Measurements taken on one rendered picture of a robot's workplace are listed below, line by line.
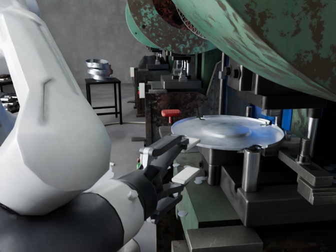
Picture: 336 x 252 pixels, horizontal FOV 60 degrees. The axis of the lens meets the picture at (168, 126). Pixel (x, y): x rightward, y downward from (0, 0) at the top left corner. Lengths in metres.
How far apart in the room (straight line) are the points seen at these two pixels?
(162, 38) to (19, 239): 1.81
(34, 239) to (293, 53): 0.30
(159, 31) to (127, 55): 5.31
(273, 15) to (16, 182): 0.27
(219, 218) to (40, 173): 0.46
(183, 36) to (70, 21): 5.58
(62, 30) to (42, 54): 7.12
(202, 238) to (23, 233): 0.36
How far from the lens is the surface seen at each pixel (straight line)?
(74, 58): 7.45
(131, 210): 0.40
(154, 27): 2.04
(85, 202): 0.38
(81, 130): 0.29
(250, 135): 0.76
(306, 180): 0.67
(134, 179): 0.43
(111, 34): 7.33
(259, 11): 0.27
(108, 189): 0.40
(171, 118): 1.08
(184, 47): 2.06
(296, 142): 0.79
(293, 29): 0.28
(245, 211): 0.63
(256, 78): 0.71
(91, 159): 0.28
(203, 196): 0.74
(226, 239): 0.61
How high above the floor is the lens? 1.01
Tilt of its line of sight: 16 degrees down
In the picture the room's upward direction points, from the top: straight up
